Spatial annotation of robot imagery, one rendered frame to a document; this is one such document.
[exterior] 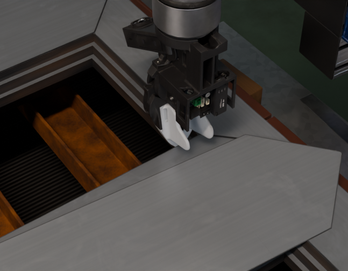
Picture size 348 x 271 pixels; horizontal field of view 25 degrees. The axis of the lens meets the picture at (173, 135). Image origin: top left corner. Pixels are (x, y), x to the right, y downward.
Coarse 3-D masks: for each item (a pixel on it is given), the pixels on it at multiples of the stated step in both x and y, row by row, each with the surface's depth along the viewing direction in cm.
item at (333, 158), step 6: (318, 150) 101; (324, 150) 101; (330, 150) 101; (324, 156) 100; (330, 156) 100; (336, 156) 100; (330, 162) 100; (336, 162) 100; (330, 168) 99; (336, 168) 99; (336, 174) 98
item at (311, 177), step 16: (256, 144) 102; (272, 144) 102; (288, 144) 102; (272, 160) 100; (288, 160) 100; (304, 160) 100; (320, 160) 100; (288, 176) 98; (304, 176) 98; (320, 176) 98; (336, 176) 98; (304, 192) 96; (320, 192) 96; (336, 192) 96; (320, 208) 94
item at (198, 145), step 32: (32, 64) 115; (64, 64) 118; (96, 64) 119; (0, 96) 113; (128, 96) 114; (160, 160) 100; (96, 192) 96; (32, 224) 93; (288, 256) 94; (320, 256) 90
